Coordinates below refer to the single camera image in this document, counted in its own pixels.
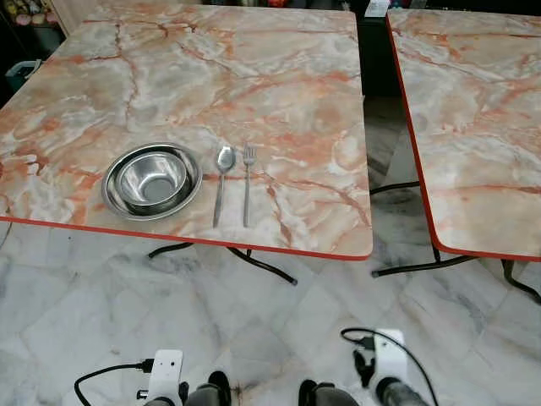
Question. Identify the dark shelf unit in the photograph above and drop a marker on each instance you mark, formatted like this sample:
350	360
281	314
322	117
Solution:
25	42

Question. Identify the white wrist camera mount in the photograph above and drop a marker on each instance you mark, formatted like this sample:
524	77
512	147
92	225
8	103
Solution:
390	355
165	372

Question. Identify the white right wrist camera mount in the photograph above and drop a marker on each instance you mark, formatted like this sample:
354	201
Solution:
390	355

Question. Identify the robot right leg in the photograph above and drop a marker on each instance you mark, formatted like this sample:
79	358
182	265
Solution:
330	396

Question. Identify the steel bowl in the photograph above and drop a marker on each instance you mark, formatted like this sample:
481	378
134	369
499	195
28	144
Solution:
152	182

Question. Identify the silver metal spoon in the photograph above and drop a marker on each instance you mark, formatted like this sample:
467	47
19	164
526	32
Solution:
225	158

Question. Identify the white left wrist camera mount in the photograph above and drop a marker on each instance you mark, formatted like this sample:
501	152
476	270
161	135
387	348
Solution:
165	372

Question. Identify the silver metal fork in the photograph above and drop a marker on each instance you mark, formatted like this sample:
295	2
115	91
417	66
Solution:
248	194

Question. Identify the steel deep plate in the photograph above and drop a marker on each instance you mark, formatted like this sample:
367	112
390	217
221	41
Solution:
195	182

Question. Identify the robot left leg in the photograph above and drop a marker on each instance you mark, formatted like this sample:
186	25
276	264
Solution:
207	396

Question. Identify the robot leg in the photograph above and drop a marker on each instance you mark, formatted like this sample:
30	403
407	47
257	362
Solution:
207	396
330	396

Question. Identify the black metal table leg frame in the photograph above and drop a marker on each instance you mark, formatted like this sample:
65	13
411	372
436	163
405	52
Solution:
270	271
423	266

